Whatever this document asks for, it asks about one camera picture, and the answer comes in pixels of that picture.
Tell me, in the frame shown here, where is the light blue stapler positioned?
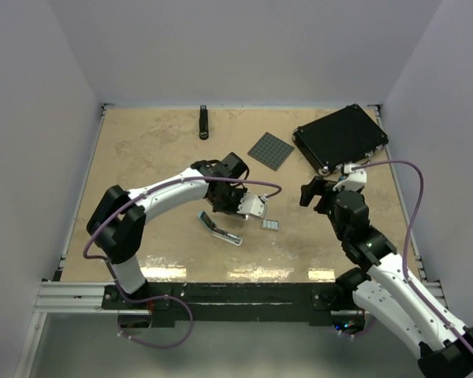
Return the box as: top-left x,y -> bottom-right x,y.
198,211 -> 243,246

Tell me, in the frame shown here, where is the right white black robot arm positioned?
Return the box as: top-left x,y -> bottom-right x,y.
300,176 -> 473,377

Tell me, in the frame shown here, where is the grey lego baseplate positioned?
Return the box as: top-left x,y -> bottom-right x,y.
248,132 -> 294,171

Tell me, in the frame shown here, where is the aluminium front rail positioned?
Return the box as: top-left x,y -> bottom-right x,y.
34,280 -> 450,315

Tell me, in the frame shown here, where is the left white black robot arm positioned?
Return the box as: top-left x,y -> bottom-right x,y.
86,153 -> 250,309

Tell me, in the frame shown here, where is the grey staple tray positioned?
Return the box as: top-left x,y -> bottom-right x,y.
261,219 -> 280,231

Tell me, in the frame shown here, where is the black carrying case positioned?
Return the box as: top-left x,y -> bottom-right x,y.
292,104 -> 389,176

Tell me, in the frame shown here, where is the black stapler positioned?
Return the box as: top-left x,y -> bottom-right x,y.
199,105 -> 209,140

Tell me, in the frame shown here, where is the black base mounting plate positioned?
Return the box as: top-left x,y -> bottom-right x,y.
102,282 -> 368,333

